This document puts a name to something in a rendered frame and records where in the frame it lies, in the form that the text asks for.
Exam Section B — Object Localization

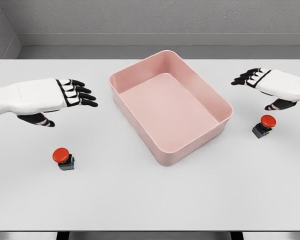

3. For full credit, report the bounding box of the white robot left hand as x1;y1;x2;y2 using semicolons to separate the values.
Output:
9;78;99;128

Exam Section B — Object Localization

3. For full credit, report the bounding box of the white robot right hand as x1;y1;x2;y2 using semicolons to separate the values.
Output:
230;67;300;112

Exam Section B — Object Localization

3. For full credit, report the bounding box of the pink rectangular plastic basket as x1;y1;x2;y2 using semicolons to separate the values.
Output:
108;49;234;167

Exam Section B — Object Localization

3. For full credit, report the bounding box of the red button industrial switch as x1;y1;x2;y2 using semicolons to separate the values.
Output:
52;147;77;172
251;114;277;140

